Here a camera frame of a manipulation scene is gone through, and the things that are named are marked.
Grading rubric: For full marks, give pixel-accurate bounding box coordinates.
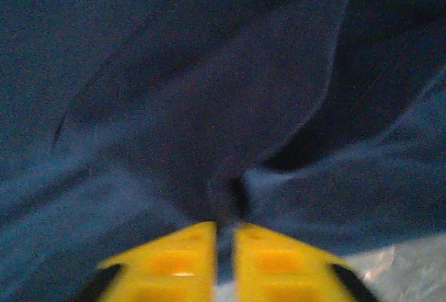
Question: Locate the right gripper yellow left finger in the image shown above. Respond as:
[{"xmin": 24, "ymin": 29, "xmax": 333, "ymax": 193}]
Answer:
[{"xmin": 78, "ymin": 220, "xmax": 219, "ymax": 302}]

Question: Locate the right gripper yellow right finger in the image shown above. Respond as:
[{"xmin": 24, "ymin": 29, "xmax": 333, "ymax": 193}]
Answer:
[{"xmin": 233, "ymin": 221, "xmax": 379, "ymax": 302}]

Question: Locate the navy blue cloth garment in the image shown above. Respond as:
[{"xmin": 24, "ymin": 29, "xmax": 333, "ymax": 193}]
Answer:
[{"xmin": 0, "ymin": 0, "xmax": 446, "ymax": 302}]

